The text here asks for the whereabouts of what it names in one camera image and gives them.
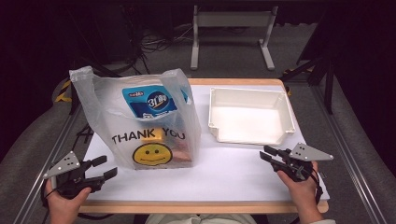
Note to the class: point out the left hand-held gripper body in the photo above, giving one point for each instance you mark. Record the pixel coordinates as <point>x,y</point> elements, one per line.
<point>63,166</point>

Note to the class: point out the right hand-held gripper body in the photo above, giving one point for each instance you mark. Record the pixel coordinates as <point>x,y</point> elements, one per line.
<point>306,154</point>

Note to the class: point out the white plastic tray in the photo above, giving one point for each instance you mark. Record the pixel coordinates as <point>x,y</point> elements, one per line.
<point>249,124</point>

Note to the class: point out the clear plastic smiley bag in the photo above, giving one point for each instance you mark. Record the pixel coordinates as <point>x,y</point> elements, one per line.
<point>102,124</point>

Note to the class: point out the brown rectangular box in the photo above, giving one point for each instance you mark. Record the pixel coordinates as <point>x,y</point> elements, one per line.
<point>182,154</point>

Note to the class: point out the blue snack pouch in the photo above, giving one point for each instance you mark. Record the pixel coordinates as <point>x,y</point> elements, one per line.
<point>155,102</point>

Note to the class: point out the person's right hand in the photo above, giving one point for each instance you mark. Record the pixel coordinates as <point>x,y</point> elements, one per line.
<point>303,194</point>

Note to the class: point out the person's left hand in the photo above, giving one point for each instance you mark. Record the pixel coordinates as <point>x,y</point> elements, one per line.
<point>63,208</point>

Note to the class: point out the white table mat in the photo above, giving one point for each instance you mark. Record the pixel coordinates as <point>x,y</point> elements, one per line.
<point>236,177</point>

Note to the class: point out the yellow black floor tape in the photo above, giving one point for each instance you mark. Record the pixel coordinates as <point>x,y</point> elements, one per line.
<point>63,93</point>

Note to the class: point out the person's lap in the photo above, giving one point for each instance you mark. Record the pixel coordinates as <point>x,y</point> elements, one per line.
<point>199,219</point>

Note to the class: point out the aluminium frame rail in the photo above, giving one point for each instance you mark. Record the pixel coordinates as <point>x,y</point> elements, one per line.
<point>66,133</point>
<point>348,155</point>

